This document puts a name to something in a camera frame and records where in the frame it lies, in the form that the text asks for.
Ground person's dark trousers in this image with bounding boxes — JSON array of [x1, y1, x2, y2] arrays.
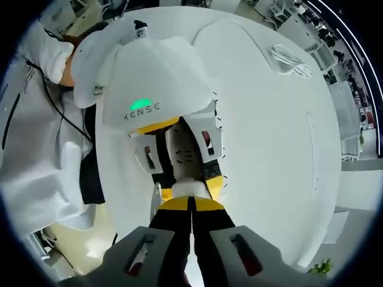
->
[[79, 104, 106, 206]]

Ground thin black cable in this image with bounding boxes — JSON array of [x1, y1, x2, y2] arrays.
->
[[25, 58, 92, 141]]

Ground white power strip cable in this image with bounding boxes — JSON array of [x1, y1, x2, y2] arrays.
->
[[268, 44, 312, 80]]

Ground white desk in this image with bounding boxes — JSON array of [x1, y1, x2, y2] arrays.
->
[[95, 5, 342, 268]]

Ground white black-tipped cable plug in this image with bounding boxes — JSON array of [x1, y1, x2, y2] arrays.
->
[[133, 20, 150, 42]]

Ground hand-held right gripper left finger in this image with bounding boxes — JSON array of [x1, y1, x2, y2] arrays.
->
[[98, 196, 193, 287]]

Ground green potted plant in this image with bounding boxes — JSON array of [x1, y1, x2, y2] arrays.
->
[[307, 258, 335, 275]]

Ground white power strip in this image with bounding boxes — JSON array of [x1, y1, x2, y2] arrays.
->
[[164, 89, 233, 198]]

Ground person in white shirt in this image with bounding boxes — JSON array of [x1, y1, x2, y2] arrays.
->
[[0, 16, 101, 237]]

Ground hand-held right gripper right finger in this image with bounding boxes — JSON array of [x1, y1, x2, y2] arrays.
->
[[191, 196, 300, 287]]

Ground white charger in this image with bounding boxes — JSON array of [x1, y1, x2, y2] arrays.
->
[[172, 178, 207, 200]]

